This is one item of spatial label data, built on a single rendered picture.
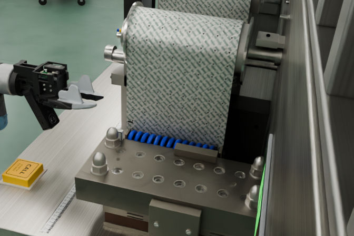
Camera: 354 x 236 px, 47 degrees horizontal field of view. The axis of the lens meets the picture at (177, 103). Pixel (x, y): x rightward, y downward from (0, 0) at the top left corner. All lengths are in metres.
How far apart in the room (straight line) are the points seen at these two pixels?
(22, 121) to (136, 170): 2.22
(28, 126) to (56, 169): 1.90
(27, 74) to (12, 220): 0.33
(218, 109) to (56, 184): 0.44
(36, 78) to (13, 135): 1.93
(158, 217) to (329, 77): 0.59
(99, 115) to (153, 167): 0.47
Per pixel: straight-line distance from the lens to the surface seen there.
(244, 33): 0.86
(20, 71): 1.03
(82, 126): 1.25
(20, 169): 1.08
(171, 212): 0.80
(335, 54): 0.28
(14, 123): 3.03
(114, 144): 0.92
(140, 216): 0.88
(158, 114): 0.94
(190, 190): 0.83
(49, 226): 0.95
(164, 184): 0.84
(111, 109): 1.33
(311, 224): 0.22
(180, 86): 0.89
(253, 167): 0.88
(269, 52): 0.88
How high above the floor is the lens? 1.58
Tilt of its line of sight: 30 degrees down
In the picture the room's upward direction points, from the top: 4 degrees clockwise
